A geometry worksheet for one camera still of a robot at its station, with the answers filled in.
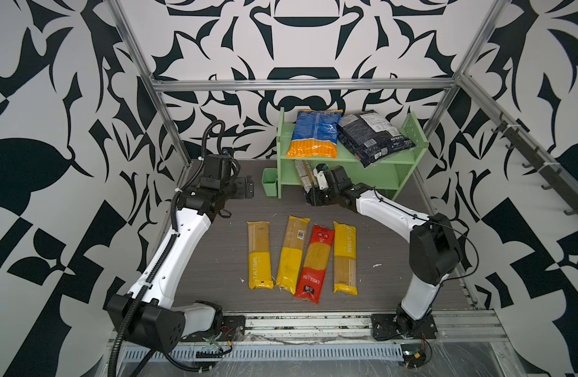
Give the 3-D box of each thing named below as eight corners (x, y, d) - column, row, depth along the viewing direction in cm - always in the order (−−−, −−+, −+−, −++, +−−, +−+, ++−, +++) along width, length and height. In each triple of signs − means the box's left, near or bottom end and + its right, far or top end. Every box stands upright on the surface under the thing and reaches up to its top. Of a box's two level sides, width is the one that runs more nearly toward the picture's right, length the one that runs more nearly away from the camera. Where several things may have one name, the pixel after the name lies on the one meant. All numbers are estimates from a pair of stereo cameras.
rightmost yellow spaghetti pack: (333, 292, 83) (335, 290, 81) (333, 225, 99) (334, 222, 97) (357, 295, 82) (359, 293, 80) (353, 227, 99) (354, 224, 97)
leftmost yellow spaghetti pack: (249, 290, 83) (248, 288, 81) (249, 225, 99) (248, 222, 97) (273, 288, 84) (272, 286, 82) (269, 223, 100) (269, 220, 98)
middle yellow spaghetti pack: (274, 290, 83) (274, 288, 81) (289, 218, 100) (289, 215, 99) (298, 294, 82) (298, 293, 80) (308, 221, 99) (309, 218, 98)
